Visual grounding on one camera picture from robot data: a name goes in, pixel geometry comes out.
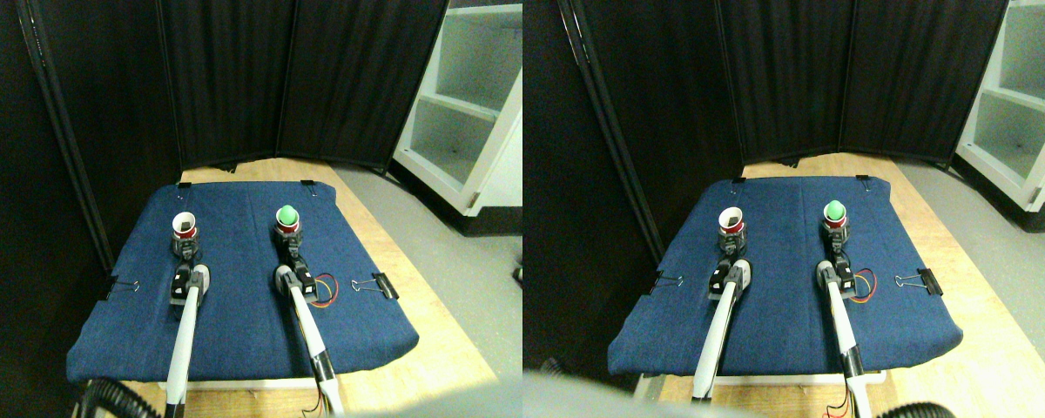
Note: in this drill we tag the green ball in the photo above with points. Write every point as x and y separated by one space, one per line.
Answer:
288 213
834 208

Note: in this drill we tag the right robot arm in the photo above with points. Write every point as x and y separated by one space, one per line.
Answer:
847 344
312 344

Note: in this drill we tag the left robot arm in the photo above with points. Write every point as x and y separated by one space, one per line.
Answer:
185 348
717 348

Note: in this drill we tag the dark blue cloth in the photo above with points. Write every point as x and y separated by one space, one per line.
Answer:
139 331
914 331

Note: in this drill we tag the curtain stand pole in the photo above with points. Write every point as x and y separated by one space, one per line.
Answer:
54 96
599 96

